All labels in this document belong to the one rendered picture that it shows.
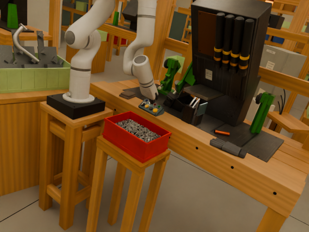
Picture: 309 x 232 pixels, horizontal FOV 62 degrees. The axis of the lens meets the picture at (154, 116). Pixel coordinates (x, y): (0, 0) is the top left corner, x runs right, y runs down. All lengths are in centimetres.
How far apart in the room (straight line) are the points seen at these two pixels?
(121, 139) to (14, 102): 85
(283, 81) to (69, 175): 152
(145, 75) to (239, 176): 72
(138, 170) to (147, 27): 70
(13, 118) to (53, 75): 41
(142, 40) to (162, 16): 97
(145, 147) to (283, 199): 69
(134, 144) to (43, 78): 97
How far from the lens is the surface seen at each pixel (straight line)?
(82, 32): 149
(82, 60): 156
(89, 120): 157
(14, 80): 198
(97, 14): 147
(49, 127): 174
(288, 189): 138
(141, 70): 132
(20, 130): 204
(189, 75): 170
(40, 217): 214
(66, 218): 196
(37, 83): 203
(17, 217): 215
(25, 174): 227
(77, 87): 159
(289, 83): 195
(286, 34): 174
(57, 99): 163
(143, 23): 132
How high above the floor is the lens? 155
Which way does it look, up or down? 24 degrees down
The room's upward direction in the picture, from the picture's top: 13 degrees clockwise
